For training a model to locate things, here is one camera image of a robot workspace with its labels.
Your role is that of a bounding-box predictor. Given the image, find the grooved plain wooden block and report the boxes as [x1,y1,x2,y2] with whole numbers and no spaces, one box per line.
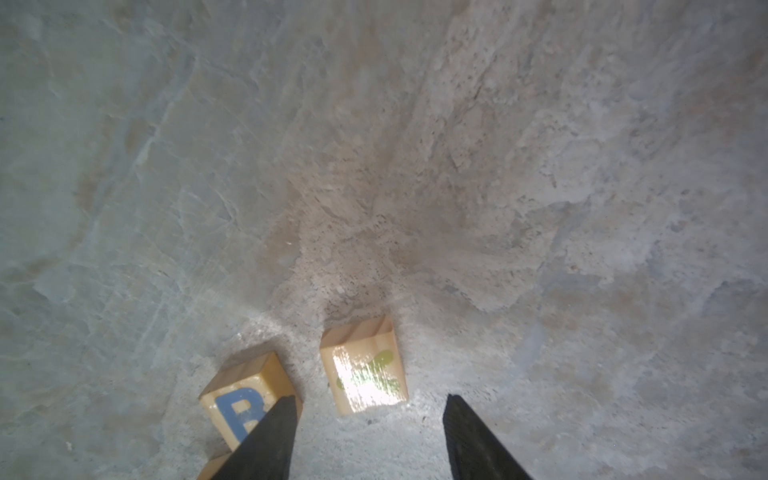
[197,454,230,480]

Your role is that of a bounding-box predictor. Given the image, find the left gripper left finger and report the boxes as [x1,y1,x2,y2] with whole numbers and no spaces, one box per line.
[212,396,298,480]

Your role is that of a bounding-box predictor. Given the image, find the letter Y wooden block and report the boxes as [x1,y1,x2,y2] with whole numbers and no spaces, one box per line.
[319,314,409,416]

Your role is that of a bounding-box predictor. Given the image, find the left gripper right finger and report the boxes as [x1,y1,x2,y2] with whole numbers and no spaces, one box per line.
[442,394,532,480]

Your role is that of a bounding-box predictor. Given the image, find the letter R wooden block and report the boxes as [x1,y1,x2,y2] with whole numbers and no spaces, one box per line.
[199,351,303,451]

